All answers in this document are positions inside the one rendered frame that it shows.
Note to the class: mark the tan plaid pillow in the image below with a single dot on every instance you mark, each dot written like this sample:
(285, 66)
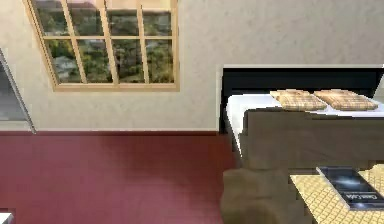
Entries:
(298, 100)
(346, 100)

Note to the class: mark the wooden framed window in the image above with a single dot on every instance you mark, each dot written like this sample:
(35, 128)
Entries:
(110, 43)

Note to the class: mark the bed with brown blanket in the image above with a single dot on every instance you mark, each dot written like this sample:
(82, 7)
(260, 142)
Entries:
(300, 140)

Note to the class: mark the dark blue book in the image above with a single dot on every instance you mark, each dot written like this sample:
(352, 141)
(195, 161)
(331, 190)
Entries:
(353, 186)

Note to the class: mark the white furniture corner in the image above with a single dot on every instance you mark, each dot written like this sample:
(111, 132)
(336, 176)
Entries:
(5, 217)

